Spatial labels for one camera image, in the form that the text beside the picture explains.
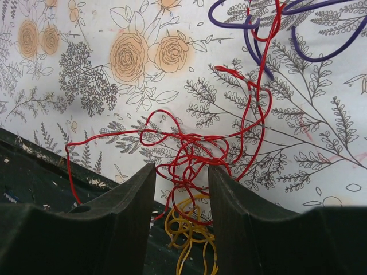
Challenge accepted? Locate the purple wire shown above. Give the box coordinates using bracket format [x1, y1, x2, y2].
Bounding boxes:
[208, 0, 367, 80]

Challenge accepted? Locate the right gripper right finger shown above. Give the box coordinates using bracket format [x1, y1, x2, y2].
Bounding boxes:
[208, 166, 366, 274]

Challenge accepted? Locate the red wire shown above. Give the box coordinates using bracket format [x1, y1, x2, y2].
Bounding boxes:
[65, 0, 287, 225]

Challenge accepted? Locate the floral table mat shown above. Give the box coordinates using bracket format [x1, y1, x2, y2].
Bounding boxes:
[1, 1, 366, 212]

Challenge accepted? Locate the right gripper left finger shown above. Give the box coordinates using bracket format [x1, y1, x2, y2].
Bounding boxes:
[1, 164, 155, 274]

